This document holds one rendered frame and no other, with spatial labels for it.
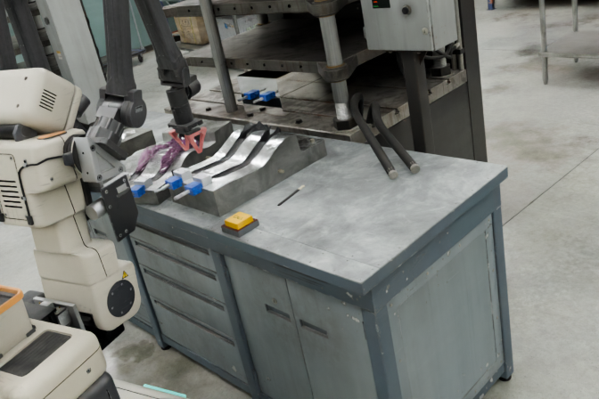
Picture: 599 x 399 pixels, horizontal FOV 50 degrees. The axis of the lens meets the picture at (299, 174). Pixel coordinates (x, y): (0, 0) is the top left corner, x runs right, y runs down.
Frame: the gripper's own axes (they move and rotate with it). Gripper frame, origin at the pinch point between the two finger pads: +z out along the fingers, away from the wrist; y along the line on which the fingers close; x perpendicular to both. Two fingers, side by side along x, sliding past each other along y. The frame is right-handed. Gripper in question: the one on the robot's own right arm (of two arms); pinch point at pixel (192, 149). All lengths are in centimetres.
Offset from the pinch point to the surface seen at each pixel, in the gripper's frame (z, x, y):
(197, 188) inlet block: 11.5, 3.6, -2.0
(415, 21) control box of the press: -15, -85, -26
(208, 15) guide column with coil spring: -23, -76, 79
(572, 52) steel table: 81, -355, 39
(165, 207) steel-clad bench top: 20.9, 6.0, 17.2
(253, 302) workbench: 50, 4, -15
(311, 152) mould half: 17.8, -40.4, -8.1
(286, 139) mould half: 8.7, -30.7, -8.1
